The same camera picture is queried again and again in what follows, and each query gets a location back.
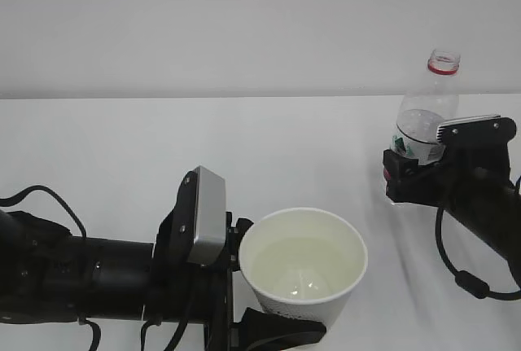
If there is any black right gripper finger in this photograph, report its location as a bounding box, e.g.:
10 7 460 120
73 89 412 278
383 149 422 183

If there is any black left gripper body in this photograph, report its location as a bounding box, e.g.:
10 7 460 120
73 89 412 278
140 236 234 350

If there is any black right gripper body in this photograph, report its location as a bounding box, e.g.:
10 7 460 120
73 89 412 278
386 145 511 207

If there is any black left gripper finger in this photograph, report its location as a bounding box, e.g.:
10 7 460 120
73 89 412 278
226 212 253 272
238 308 326 350

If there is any white paper coffee cup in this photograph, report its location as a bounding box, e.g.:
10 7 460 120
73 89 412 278
239 208 368 327

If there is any clear plastic water bottle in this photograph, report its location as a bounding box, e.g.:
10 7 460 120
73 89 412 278
388 49 461 166

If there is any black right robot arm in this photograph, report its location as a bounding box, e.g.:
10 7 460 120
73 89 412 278
383 145 520 283

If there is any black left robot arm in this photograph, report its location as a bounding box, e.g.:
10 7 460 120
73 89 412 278
1 211 326 350

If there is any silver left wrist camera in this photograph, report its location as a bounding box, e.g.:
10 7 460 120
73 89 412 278
156 165 227 269

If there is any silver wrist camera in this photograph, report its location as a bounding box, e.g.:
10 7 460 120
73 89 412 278
436 115 517 149
156 165 227 269

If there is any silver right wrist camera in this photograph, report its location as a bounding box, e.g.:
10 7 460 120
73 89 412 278
436 115 517 149

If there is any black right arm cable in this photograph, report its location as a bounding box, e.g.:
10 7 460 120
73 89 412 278
434 175 521 301

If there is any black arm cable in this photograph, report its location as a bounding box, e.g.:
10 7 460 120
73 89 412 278
0 185 88 238
434 175 521 301

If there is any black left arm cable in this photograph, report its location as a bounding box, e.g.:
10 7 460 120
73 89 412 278
0 185 88 238

